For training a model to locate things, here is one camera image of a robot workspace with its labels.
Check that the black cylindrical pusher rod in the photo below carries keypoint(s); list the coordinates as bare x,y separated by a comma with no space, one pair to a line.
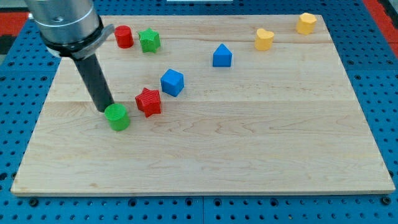
95,82

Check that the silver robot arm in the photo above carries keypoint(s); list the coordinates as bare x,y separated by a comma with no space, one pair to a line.
73,29

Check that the red cylinder block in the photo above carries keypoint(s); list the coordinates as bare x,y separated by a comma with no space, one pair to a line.
124,38

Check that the green cylinder block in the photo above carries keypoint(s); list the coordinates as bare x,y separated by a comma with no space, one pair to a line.
117,117

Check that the green star block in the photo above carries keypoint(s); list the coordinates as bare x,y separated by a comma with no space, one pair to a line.
149,40

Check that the red star block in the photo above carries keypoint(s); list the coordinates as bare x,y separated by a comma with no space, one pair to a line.
149,102

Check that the blue cube block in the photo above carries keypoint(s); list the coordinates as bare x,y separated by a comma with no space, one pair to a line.
172,82

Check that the blue triangle block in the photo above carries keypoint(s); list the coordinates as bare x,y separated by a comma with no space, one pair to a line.
222,57

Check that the wooden board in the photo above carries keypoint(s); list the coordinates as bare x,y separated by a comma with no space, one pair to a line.
284,121

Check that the yellow heart block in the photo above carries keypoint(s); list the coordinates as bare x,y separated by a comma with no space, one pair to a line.
263,40

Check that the yellow hexagon block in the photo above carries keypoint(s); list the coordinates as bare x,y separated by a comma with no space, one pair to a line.
306,23

